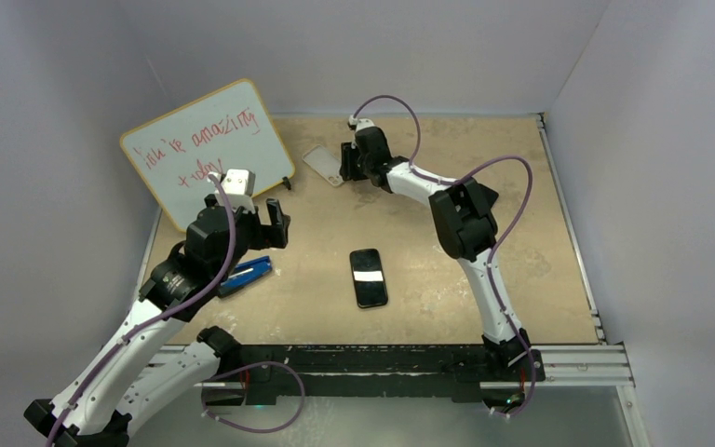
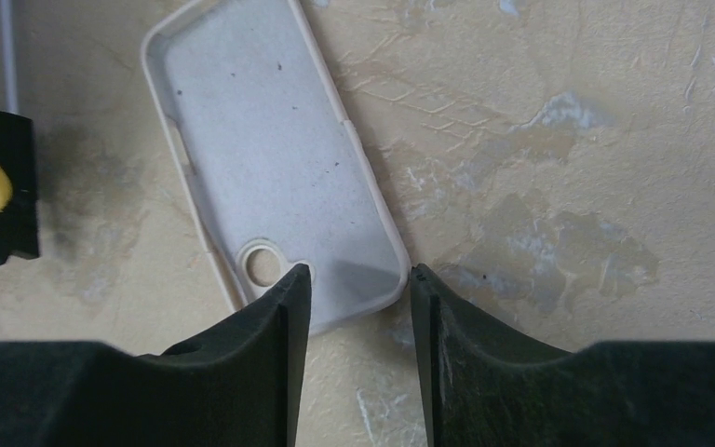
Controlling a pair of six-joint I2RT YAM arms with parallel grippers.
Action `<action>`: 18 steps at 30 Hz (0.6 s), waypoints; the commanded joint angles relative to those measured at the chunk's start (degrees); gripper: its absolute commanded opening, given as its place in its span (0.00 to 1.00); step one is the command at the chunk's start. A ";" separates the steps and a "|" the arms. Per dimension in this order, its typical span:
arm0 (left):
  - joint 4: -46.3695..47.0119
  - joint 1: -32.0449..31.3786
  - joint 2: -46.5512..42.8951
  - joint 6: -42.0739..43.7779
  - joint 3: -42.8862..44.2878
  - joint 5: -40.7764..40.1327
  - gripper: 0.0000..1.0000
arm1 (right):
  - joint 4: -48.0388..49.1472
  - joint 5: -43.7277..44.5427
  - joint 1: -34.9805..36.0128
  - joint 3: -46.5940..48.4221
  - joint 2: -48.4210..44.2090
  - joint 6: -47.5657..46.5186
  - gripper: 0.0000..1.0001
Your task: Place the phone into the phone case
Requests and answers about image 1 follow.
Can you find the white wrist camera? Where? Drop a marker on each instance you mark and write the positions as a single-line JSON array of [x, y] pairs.
[[236, 190], [356, 124]]

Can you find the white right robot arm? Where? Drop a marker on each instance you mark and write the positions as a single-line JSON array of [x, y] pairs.
[[465, 226]]

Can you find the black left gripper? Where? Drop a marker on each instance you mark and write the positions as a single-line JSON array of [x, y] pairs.
[[266, 236]]

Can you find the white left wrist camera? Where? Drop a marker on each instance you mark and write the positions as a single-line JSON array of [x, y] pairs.
[[236, 190]]

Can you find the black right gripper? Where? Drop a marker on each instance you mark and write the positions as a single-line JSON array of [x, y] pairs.
[[348, 155]]

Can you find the yellow framed whiteboard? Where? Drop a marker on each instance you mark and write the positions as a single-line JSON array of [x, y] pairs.
[[228, 128]]

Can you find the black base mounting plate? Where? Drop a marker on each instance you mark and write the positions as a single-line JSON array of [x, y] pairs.
[[461, 373]]

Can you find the clear phone case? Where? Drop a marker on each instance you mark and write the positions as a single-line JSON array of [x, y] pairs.
[[323, 162]]

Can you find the black smartphone white edge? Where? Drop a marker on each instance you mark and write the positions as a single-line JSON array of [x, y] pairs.
[[367, 274]]

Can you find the black phone case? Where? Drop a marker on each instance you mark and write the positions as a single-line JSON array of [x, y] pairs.
[[368, 277]]

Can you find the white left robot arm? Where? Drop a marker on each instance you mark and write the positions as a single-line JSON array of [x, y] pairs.
[[111, 399]]

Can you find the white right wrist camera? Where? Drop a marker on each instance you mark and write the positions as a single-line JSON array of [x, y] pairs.
[[356, 124]]

